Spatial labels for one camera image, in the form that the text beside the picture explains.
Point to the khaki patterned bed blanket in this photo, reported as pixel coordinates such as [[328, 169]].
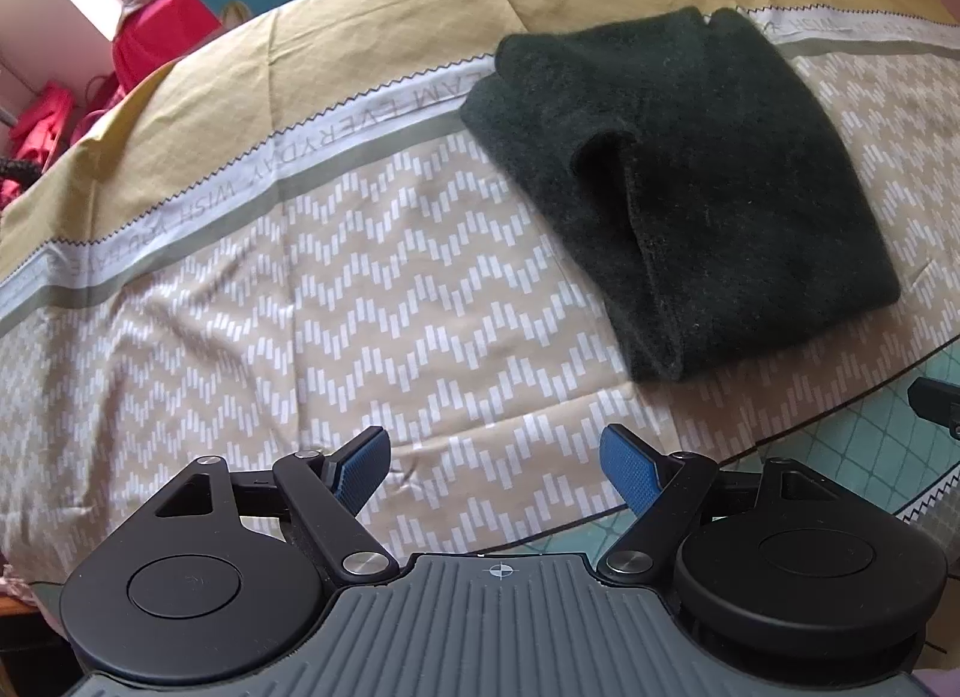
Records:
[[300, 292]]

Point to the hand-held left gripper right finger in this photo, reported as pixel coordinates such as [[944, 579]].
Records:
[[630, 468]]

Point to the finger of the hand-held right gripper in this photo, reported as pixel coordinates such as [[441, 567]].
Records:
[[937, 404]]

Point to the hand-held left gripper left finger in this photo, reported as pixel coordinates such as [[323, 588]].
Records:
[[360, 464]]

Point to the teal grid patterned sheet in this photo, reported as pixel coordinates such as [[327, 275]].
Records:
[[825, 434]]

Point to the dark green knit sweater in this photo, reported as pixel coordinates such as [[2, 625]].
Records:
[[697, 180]]

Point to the pile of red clothes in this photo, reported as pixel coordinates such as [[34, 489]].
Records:
[[49, 123]]

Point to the red bed sheet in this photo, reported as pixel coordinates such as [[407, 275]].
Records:
[[161, 30]]

